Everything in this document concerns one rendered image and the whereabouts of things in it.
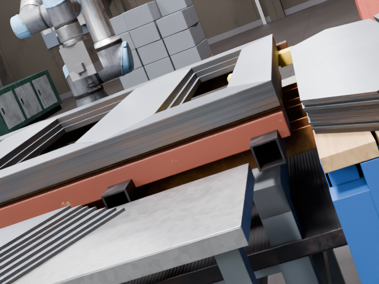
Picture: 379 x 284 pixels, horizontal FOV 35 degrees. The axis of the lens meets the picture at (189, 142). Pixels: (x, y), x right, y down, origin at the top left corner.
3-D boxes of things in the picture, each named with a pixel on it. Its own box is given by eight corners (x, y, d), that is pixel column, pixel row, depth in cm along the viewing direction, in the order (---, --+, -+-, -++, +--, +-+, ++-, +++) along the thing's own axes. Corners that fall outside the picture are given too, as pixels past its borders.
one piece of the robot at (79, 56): (47, 40, 174) (70, 92, 177) (73, 29, 171) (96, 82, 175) (61, 35, 183) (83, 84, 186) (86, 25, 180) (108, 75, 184)
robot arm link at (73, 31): (72, 22, 173) (49, 32, 175) (79, 37, 174) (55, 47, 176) (82, 20, 180) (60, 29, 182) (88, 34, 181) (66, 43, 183)
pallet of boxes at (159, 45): (216, 62, 924) (187, -13, 898) (206, 73, 848) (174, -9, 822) (144, 89, 964) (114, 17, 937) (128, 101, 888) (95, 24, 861)
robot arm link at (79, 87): (77, 93, 234) (63, 61, 231) (109, 81, 232) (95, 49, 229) (70, 98, 222) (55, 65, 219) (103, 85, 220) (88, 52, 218)
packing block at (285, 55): (298, 61, 166) (293, 48, 165) (281, 67, 167) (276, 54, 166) (297, 58, 172) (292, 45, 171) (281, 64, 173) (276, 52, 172)
